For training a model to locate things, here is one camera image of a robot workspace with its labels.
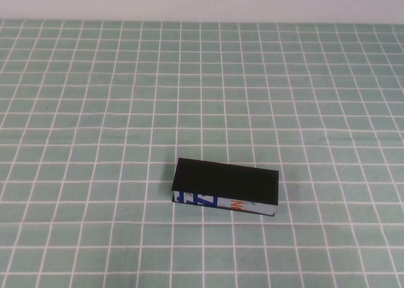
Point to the green white grid tablecloth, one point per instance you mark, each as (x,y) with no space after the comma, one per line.
(94,79)

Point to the black printed glasses case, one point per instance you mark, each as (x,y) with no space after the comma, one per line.
(227,183)

